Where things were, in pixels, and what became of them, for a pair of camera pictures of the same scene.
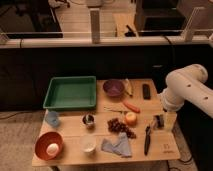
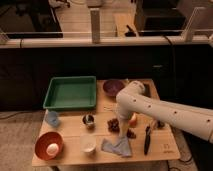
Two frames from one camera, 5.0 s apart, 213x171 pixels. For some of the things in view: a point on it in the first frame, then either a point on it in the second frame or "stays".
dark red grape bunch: [116, 126] stays
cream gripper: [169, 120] to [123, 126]
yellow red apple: [131, 119] stays
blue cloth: [122, 148] stays
